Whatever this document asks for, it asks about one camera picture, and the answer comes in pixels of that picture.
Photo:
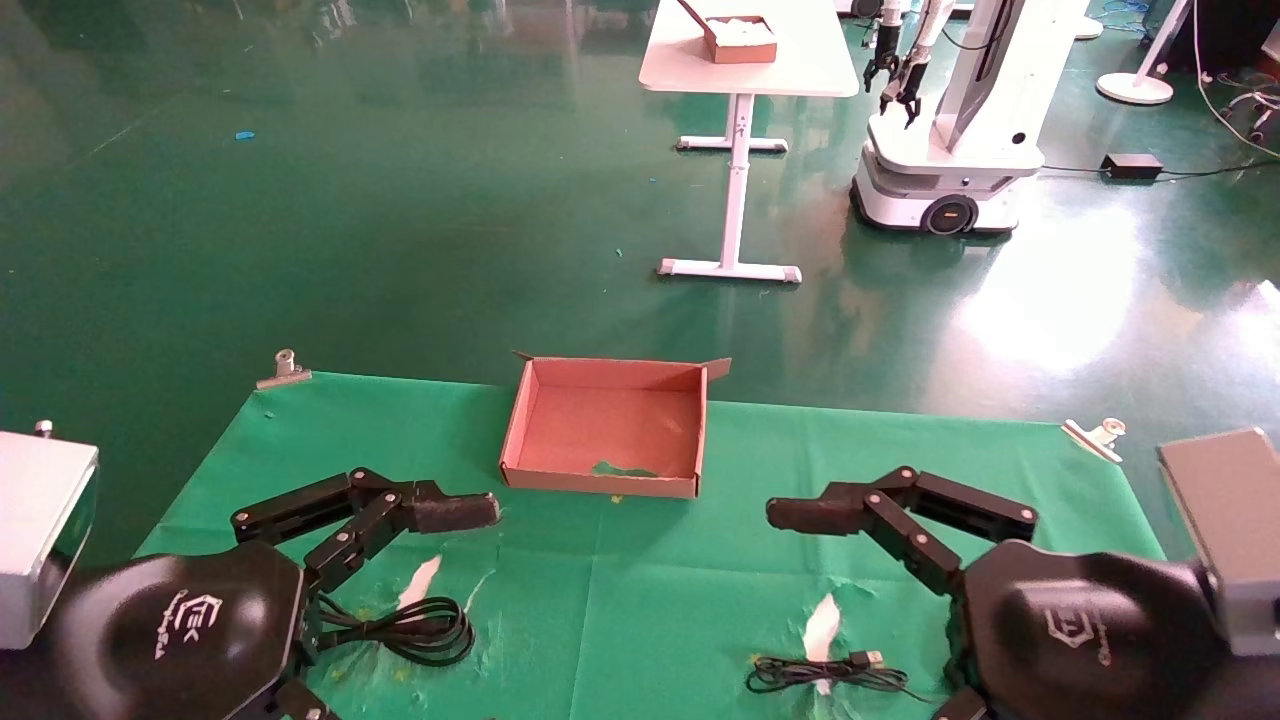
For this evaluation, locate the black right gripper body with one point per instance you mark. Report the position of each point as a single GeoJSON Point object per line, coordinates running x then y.
{"type": "Point", "coordinates": [1080, 630]}

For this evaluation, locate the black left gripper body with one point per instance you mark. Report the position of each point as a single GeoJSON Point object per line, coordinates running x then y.
{"type": "Point", "coordinates": [180, 620]}

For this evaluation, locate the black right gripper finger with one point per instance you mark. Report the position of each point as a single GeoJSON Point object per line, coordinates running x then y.
{"type": "Point", "coordinates": [810, 514]}
{"type": "Point", "coordinates": [962, 706]}

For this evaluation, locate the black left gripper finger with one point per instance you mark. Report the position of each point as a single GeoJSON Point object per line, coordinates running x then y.
{"type": "Point", "coordinates": [450, 510]}
{"type": "Point", "coordinates": [300, 703]}

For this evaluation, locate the open brown cardboard box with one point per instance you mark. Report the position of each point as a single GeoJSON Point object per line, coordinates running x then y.
{"type": "Point", "coordinates": [610, 430]}

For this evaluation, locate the small brown cardboard box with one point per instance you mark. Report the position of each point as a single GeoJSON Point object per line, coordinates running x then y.
{"type": "Point", "coordinates": [745, 50]}

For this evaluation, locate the green table cloth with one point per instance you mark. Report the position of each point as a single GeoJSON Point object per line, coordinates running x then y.
{"type": "Point", "coordinates": [640, 590]}

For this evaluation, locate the metal table clip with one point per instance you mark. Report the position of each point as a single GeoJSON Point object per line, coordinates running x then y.
{"type": "Point", "coordinates": [1095, 437]}
{"type": "Point", "coordinates": [284, 372]}

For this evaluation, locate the white wheeled background robot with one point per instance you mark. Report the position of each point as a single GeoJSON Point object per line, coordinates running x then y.
{"type": "Point", "coordinates": [970, 130]}

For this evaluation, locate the black background robot gripper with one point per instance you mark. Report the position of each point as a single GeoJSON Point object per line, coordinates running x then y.
{"type": "Point", "coordinates": [908, 90]}
{"type": "Point", "coordinates": [882, 62]}

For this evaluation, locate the black power adapter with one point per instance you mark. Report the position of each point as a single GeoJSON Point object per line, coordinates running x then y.
{"type": "Point", "coordinates": [1132, 165]}

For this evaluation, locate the white filling material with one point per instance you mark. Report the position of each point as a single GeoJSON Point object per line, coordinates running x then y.
{"type": "Point", "coordinates": [742, 30]}

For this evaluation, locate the white floor stand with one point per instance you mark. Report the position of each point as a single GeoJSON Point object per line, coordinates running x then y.
{"type": "Point", "coordinates": [1135, 88]}

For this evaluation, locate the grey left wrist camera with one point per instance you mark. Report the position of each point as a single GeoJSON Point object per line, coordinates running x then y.
{"type": "Point", "coordinates": [35, 530]}

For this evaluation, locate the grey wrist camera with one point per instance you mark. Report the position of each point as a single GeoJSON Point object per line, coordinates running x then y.
{"type": "Point", "coordinates": [35, 530]}
{"type": "Point", "coordinates": [1235, 530]}

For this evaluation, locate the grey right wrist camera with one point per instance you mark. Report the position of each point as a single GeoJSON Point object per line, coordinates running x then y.
{"type": "Point", "coordinates": [1235, 530]}

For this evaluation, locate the white pedestal table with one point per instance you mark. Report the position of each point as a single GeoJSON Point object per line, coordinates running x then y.
{"type": "Point", "coordinates": [750, 70]}

